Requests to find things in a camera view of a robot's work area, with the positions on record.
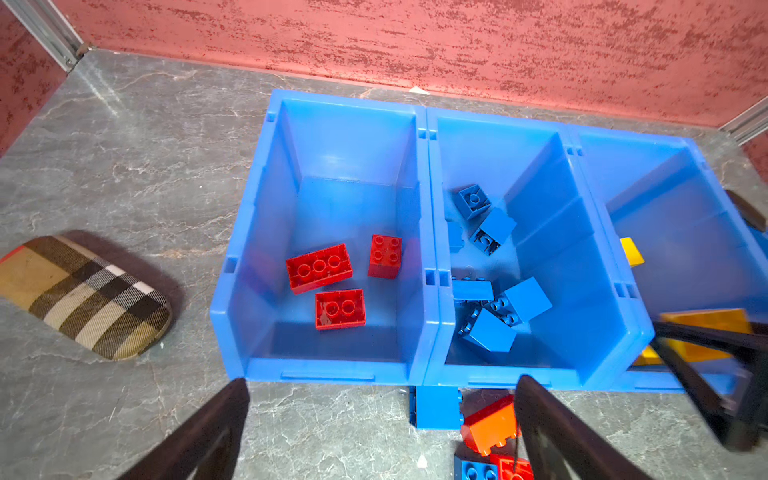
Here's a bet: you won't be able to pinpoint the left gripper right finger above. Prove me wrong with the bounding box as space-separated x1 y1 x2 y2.
514 375 649 479

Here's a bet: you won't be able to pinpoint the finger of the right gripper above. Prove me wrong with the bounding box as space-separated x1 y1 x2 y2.
650 321 767 452

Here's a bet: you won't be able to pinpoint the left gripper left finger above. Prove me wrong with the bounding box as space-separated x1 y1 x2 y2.
121 378 250 479

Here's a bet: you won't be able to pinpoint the yellow legos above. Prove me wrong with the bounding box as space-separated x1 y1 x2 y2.
620 237 754 363

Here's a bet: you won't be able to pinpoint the blue legos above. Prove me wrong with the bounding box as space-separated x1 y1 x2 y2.
444 184 552 362

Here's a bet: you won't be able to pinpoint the blue three-compartment bin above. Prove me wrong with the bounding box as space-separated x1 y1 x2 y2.
210 90 767 392

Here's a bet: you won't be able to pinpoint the long red lego top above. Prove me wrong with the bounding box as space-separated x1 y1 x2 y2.
460 395 518 457

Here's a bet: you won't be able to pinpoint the blue lego by bin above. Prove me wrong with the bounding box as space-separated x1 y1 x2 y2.
409 386 464 431

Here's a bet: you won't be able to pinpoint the plaid glasses case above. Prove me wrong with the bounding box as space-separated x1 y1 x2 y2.
1 235 173 361

